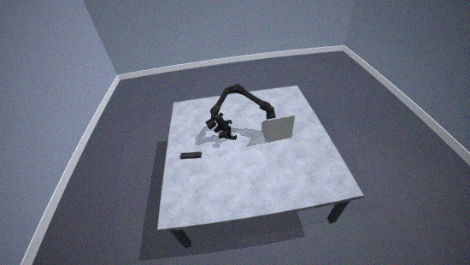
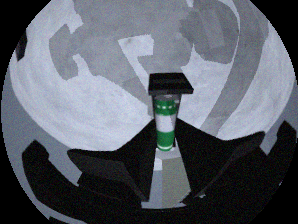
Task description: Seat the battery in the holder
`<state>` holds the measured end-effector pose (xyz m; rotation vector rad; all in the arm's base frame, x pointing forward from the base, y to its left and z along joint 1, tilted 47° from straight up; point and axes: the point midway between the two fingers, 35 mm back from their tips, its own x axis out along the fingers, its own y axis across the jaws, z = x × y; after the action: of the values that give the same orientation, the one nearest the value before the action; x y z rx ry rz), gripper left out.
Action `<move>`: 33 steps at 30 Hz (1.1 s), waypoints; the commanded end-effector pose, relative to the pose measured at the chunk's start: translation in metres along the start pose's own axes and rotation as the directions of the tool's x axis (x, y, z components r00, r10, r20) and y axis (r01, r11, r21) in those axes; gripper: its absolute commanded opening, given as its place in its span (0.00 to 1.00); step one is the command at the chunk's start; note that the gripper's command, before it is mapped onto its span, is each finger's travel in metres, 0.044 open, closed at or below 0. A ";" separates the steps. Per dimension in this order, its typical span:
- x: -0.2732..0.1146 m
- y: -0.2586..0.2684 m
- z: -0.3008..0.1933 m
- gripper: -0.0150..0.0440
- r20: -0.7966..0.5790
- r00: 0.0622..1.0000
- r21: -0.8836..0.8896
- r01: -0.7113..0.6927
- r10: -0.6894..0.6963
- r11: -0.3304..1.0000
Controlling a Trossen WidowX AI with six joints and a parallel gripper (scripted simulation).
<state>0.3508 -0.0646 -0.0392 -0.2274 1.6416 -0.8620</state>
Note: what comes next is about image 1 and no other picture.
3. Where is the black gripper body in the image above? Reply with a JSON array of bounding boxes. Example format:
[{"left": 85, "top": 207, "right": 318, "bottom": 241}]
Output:
[{"left": 218, "top": 120, "right": 232, "bottom": 138}]

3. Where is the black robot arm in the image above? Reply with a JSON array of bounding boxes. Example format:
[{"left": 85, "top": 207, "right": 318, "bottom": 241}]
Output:
[{"left": 205, "top": 83, "right": 276, "bottom": 130}]

